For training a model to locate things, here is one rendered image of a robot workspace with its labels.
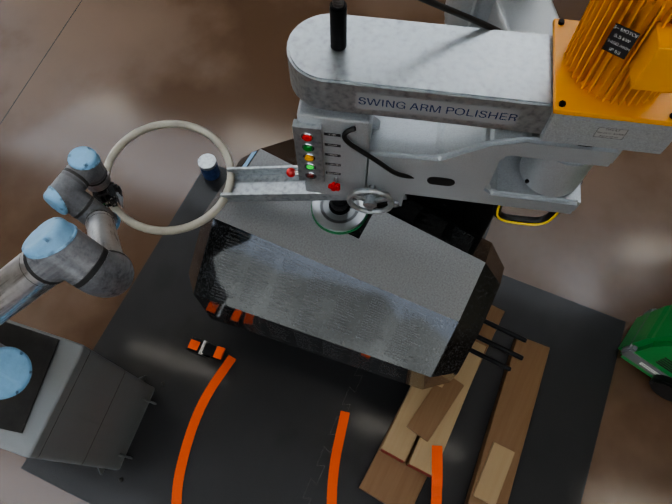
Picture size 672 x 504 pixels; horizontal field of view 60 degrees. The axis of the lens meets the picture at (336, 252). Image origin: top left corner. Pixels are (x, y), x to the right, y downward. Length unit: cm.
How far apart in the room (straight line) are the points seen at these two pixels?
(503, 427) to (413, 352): 81
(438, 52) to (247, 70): 240
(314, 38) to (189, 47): 251
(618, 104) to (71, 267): 131
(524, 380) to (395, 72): 184
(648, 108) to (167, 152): 266
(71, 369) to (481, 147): 155
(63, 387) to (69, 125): 200
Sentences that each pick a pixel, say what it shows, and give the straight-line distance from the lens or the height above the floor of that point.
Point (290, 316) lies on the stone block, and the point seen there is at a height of 68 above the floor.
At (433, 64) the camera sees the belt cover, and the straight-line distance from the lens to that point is 150.
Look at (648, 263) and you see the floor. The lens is 348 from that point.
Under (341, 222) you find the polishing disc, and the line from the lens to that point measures 218.
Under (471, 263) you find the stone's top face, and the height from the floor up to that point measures 87.
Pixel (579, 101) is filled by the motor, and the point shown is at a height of 176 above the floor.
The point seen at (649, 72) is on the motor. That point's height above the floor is 194.
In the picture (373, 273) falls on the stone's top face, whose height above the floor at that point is 87.
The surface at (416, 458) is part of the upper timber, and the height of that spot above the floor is 22.
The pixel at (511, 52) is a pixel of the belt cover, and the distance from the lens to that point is 157.
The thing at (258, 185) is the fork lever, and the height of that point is 97.
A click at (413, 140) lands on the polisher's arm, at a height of 144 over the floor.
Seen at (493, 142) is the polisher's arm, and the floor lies 153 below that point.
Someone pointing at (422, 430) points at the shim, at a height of 23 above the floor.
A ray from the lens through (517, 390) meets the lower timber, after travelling 291.
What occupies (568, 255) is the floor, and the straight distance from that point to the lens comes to 332.
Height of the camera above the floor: 285
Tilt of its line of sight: 67 degrees down
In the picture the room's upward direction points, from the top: 1 degrees counter-clockwise
